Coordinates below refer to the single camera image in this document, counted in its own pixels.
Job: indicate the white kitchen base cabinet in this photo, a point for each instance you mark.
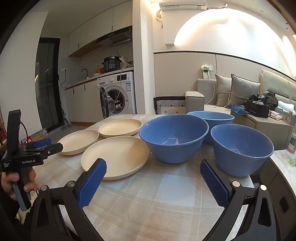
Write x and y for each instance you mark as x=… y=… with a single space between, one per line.
x=78 y=99

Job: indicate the kitchen faucet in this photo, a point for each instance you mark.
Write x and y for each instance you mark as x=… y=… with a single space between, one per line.
x=87 y=72

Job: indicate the clear water bottle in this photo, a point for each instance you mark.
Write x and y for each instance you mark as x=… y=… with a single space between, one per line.
x=292 y=143

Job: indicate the upright vacuum cleaner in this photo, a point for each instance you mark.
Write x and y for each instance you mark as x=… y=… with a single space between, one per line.
x=66 y=125

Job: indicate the range hood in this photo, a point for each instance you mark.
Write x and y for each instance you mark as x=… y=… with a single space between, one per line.
x=115 y=36

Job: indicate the beige padded headboard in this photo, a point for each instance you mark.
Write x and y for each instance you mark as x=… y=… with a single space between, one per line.
x=277 y=81

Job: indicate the blue bowl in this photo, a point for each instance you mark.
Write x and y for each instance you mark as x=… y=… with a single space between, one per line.
x=240 y=148
x=217 y=120
x=171 y=134

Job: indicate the cream round plate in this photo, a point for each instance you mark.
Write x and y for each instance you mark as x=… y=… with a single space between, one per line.
x=120 y=128
x=120 y=155
x=76 y=141

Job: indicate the black white patterned bag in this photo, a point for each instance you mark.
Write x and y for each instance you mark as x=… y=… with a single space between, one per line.
x=171 y=103

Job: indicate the black box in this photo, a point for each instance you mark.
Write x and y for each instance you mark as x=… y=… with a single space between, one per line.
x=256 y=110

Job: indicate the white wall cabinets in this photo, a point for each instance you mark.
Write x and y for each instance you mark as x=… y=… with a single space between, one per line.
x=92 y=32

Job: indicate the grey cushion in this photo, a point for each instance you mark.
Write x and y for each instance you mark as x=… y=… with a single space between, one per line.
x=242 y=92
x=222 y=90

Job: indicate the person's left forearm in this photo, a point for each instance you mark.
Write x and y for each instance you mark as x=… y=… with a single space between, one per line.
x=11 y=213

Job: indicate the yellow bottle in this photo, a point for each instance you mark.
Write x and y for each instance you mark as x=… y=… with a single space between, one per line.
x=98 y=70

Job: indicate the white side table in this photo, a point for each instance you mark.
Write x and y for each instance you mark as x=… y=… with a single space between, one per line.
x=284 y=176

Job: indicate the black pressure cooker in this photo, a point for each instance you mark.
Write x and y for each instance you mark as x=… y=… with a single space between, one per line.
x=112 y=63

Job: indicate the white box with diamond marks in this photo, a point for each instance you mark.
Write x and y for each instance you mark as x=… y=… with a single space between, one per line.
x=173 y=110

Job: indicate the beige side cabinet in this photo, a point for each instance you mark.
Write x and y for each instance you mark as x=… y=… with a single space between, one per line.
x=266 y=129

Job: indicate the black clothes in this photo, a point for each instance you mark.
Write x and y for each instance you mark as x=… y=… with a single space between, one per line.
x=269 y=98

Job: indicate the white air conditioner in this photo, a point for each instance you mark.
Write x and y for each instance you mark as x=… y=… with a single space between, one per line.
x=182 y=5

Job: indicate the person's left hand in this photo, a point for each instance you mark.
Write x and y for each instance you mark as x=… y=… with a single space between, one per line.
x=7 y=182

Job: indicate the beige checked tablecloth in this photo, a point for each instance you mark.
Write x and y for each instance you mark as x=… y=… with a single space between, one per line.
x=161 y=197

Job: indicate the dark glass door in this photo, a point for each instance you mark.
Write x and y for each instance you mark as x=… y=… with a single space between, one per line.
x=46 y=92

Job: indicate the white green wall box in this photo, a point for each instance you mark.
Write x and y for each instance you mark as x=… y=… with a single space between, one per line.
x=205 y=74

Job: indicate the colourful magazine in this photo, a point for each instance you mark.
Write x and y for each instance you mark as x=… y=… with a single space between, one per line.
x=276 y=115

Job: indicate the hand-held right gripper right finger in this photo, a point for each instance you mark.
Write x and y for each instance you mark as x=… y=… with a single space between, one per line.
x=214 y=185

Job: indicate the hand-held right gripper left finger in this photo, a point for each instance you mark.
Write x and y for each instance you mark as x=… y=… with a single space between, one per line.
x=92 y=183

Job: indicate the white tissue box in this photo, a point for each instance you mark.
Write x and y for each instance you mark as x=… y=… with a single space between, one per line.
x=288 y=115

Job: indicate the wooden shoe rack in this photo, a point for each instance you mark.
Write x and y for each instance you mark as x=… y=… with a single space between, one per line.
x=2 y=134

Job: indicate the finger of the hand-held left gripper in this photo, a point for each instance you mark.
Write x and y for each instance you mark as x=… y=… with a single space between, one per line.
x=42 y=142
x=54 y=148

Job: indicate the white washing machine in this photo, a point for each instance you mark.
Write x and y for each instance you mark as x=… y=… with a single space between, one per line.
x=122 y=81

